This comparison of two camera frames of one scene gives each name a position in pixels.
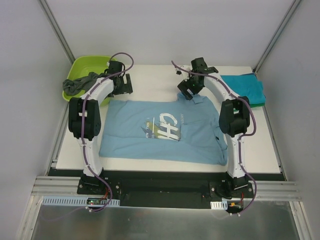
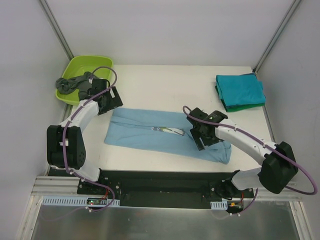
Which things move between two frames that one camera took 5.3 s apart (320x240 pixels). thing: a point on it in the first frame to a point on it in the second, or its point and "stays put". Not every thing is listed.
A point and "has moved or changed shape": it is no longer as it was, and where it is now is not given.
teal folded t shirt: (247, 85) stays put
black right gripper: (188, 88) to (199, 139)
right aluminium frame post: (277, 35) stays put
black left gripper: (125, 85) to (114, 97)
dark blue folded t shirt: (247, 74) stays put
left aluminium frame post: (55, 26) stays put
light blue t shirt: (184, 130) has moved or changed shape
